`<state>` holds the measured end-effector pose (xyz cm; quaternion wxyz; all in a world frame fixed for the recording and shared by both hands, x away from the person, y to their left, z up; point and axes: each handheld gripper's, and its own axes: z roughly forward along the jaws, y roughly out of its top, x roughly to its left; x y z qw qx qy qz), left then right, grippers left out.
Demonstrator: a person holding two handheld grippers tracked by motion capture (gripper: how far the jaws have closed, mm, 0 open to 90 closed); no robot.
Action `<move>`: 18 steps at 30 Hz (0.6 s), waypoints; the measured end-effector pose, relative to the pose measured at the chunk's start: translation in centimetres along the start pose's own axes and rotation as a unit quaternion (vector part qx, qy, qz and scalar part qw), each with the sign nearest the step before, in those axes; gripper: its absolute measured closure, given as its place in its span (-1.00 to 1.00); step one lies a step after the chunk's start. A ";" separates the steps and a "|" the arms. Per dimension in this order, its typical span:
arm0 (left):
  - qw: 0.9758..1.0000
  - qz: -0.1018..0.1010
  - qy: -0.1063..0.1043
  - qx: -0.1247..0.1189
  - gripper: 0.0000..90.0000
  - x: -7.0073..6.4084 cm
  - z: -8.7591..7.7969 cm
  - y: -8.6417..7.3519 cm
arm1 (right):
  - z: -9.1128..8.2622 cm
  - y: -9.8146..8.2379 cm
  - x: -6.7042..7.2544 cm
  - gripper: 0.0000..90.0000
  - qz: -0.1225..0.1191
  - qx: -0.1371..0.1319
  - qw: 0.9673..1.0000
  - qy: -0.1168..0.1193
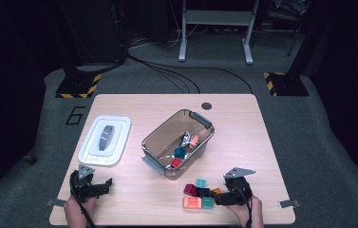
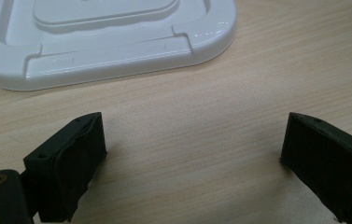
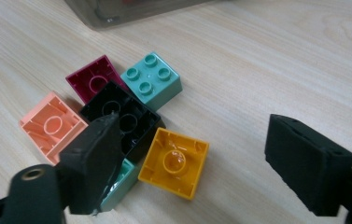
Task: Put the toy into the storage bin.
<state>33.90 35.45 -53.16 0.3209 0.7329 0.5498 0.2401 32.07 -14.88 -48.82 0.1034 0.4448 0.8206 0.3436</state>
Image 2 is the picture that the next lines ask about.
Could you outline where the white lid with grey handle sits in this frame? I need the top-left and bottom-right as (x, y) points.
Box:
(0, 0), (237, 92)

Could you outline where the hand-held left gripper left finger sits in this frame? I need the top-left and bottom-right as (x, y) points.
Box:
(23, 111), (107, 223)

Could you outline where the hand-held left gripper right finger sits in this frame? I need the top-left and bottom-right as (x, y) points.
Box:
(279, 111), (352, 224)

